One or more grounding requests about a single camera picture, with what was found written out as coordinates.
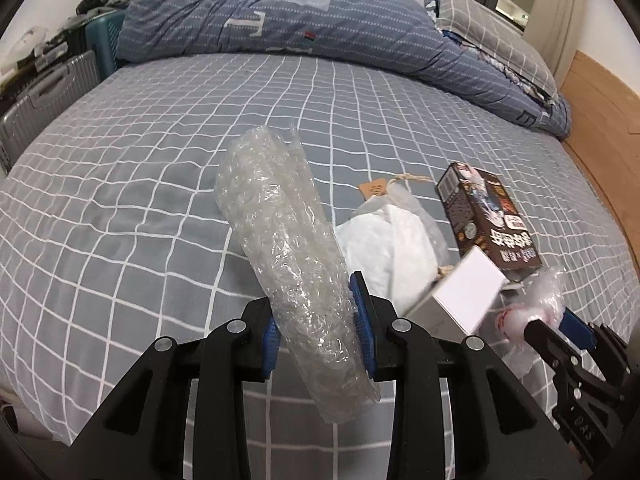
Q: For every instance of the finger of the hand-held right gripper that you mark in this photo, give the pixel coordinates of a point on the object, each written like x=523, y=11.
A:
x=550, y=345
x=577, y=330

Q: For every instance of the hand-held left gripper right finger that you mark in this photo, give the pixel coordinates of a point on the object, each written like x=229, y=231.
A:
x=362, y=330

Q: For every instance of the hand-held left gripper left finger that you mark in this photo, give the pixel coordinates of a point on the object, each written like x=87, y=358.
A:
x=267, y=345

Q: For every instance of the clear bag with red print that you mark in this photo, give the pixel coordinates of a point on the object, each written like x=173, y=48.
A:
x=542, y=290

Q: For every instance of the white tissue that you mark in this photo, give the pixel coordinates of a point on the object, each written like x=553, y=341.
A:
x=380, y=250

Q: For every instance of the clear bubble wrap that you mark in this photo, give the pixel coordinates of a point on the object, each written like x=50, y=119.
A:
x=295, y=260

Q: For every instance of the small white box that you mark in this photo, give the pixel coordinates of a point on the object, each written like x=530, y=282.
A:
x=465, y=290

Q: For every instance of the brown snack box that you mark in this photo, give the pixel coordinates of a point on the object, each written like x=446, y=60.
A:
x=480, y=210

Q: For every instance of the wooden headboard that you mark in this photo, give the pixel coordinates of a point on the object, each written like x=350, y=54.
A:
x=600, y=110

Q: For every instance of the grey checked pillow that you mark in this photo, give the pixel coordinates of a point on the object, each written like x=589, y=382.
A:
x=500, y=35

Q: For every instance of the beige curtain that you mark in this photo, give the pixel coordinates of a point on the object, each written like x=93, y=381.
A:
x=565, y=20

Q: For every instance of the blue striped duvet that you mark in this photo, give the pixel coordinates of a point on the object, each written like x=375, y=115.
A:
x=300, y=20

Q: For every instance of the grey hard suitcase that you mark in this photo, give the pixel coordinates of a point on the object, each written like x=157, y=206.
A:
x=45, y=95

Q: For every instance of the teal hard suitcase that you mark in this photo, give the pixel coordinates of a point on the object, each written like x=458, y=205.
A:
x=102, y=40

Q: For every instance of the white round object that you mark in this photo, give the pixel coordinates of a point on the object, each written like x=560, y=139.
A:
x=22, y=42

